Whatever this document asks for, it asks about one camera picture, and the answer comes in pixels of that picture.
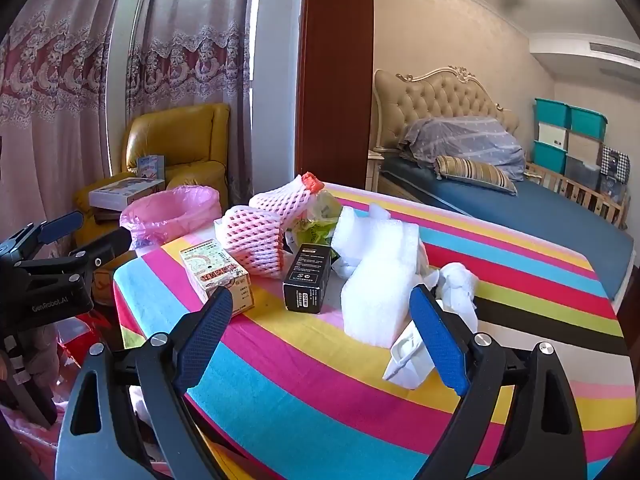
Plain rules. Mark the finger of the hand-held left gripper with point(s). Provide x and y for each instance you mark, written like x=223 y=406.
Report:
x=60 y=225
x=100 y=255

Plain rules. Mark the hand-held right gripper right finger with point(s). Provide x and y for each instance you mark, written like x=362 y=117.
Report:
x=440 y=340

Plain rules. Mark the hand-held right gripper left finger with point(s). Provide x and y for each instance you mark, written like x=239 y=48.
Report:
x=205 y=340

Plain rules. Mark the white tissue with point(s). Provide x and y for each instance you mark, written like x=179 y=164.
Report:
x=457 y=285

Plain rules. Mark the pink-bagged trash bin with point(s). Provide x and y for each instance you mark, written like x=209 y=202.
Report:
x=150 y=215

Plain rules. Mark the white pink printed carton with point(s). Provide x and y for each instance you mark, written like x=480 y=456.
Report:
x=215 y=270

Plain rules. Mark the pink foam fruit net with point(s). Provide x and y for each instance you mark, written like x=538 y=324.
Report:
x=285 y=197
x=250 y=240

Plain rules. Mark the black carton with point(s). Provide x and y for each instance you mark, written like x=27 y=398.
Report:
x=305 y=280

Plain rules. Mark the green snack bag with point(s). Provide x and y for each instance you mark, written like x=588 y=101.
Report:
x=315 y=225

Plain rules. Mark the orange wrapper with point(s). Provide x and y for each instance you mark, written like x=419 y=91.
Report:
x=312 y=181

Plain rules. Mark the yellow printed bag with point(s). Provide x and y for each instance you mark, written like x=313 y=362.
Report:
x=107 y=285

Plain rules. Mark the red plastic bag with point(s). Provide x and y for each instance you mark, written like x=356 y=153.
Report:
x=95 y=325

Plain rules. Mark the flat white puzzle box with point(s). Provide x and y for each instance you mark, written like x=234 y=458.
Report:
x=125 y=192

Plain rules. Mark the blue picture book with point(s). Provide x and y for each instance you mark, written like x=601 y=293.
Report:
x=150 y=166

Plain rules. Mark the rainbow striped tablecloth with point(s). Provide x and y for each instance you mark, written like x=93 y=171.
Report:
x=310 y=375

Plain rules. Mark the pink lace curtain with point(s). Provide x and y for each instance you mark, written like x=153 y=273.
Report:
x=200 y=35
x=50 y=110

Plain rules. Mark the yellow leather armchair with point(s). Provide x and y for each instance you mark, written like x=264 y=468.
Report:
x=175 y=130

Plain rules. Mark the bed with blue sheet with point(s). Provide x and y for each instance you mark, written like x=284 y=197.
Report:
x=550 y=220

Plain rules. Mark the striped pillow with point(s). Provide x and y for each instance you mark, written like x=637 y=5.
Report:
x=475 y=172

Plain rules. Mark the cream nightstand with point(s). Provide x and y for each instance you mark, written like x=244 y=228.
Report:
x=375 y=170

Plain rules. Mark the grey-blue quilt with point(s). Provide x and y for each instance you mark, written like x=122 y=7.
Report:
x=465 y=140

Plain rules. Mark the stack of storage boxes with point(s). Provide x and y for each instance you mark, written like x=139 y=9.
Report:
x=570 y=135

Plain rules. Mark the beige tufted headboard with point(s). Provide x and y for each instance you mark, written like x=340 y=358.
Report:
x=440 y=95

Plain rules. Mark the black white checkered bag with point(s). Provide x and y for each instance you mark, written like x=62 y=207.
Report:
x=615 y=162

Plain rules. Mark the air conditioner vent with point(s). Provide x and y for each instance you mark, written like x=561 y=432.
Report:
x=615 y=50

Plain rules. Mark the wooden crib rail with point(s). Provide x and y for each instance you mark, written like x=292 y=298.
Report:
x=575 y=187

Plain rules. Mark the brown wooden door frame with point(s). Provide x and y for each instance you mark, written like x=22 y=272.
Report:
x=335 y=85

